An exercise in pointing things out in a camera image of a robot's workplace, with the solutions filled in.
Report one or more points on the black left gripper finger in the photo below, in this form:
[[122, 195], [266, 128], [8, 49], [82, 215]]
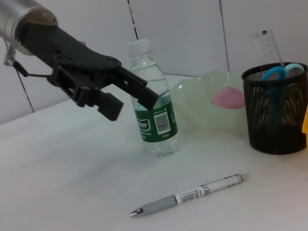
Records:
[[142, 91]]

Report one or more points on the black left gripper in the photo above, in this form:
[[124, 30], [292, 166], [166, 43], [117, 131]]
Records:
[[67, 53]]

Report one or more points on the clear green-label water bottle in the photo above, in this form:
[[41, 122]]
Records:
[[156, 125]]

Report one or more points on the pink peach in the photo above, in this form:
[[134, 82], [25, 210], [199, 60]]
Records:
[[228, 98]]

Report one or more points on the blue plastic scissors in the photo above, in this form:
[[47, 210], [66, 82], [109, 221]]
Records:
[[273, 74]]

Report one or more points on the clear plastic ruler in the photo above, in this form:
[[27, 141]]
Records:
[[269, 48]]

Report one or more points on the green glass fruit plate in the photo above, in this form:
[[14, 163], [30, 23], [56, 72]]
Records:
[[192, 110]]

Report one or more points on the white grey ballpoint pen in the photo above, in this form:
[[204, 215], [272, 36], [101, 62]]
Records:
[[192, 193]]

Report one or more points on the black mesh pen holder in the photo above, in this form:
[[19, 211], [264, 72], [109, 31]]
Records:
[[276, 142]]

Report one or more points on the yellow plastic bin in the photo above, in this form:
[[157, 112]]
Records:
[[305, 125]]

